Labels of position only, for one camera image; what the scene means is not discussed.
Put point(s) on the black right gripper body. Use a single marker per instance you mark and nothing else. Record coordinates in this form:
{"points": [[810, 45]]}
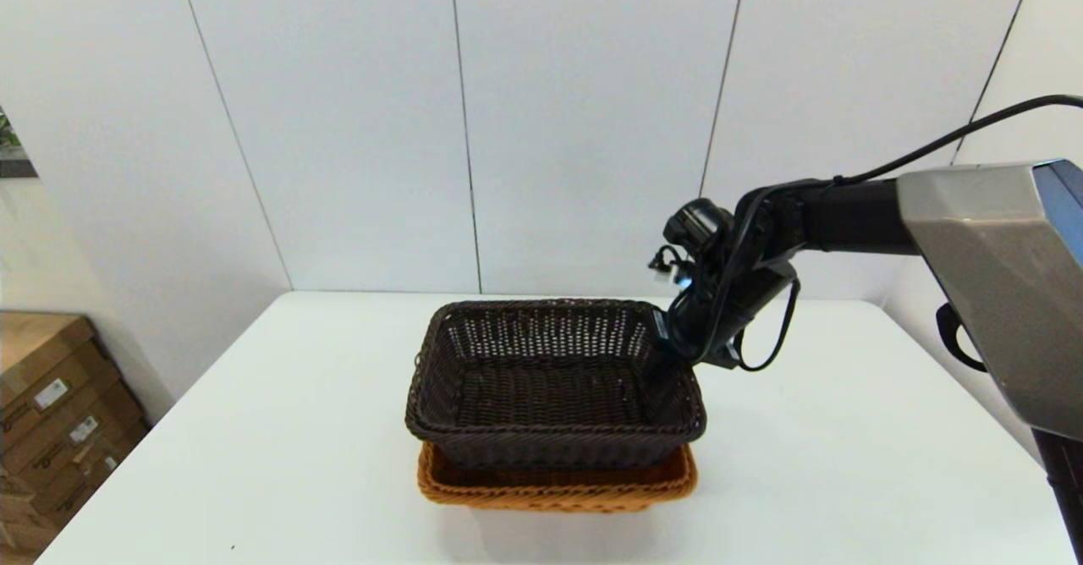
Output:
{"points": [[736, 303]]}

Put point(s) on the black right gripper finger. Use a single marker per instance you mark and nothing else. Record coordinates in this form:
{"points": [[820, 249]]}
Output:
{"points": [[662, 364], [719, 359]]}

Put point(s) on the dark brown wicker basket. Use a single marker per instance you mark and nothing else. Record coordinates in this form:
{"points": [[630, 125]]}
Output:
{"points": [[550, 413]]}

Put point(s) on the orange wicker basket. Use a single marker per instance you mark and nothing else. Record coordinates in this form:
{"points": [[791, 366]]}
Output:
{"points": [[550, 493]]}

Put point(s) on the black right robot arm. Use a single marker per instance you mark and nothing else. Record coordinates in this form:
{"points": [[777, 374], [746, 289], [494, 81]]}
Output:
{"points": [[973, 235]]}

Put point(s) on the cardboard box with white label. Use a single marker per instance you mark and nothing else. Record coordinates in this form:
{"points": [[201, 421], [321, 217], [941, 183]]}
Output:
{"points": [[85, 480], [34, 353], [51, 434]]}

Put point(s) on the plain cardboard box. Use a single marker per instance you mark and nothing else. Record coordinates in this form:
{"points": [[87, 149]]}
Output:
{"points": [[17, 523]]}

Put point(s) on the framed plant picture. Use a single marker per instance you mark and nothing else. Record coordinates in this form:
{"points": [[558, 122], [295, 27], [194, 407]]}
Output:
{"points": [[10, 155]]}

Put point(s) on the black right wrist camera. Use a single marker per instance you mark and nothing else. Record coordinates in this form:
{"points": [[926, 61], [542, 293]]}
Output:
{"points": [[698, 228]]}

